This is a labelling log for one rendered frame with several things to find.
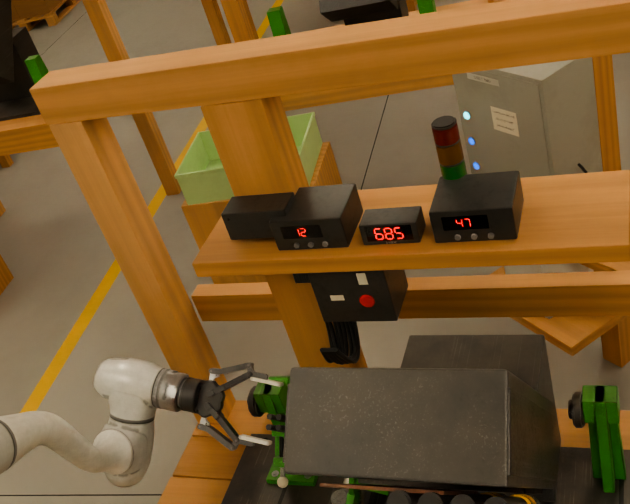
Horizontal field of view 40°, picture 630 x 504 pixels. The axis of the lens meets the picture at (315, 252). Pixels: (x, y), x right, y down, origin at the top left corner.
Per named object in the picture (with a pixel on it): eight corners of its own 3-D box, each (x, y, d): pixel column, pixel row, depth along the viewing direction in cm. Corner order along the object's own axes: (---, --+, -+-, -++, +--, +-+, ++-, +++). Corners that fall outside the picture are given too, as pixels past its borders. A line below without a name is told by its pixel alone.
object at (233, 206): (293, 237, 180) (283, 210, 176) (230, 241, 186) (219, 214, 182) (303, 218, 185) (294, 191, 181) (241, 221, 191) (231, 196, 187)
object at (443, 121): (458, 146, 166) (454, 126, 163) (433, 149, 168) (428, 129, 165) (462, 133, 169) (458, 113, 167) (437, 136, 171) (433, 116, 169)
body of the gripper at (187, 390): (174, 413, 188) (213, 422, 186) (182, 374, 188) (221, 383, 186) (186, 410, 195) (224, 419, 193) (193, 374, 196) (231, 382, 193)
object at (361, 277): (397, 323, 181) (381, 267, 173) (323, 323, 188) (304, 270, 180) (409, 285, 191) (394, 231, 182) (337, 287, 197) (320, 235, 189)
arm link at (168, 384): (157, 368, 189) (182, 373, 187) (172, 367, 198) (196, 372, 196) (148, 409, 188) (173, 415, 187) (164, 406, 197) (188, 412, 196)
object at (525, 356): (555, 504, 188) (537, 396, 169) (421, 495, 200) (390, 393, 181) (561, 439, 202) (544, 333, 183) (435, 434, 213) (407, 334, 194)
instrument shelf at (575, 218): (631, 262, 154) (630, 244, 152) (197, 277, 189) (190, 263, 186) (631, 185, 173) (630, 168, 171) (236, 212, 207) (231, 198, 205)
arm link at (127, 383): (173, 359, 197) (166, 414, 199) (112, 346, 201) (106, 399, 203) (152, 371, 187) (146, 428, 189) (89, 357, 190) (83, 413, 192)
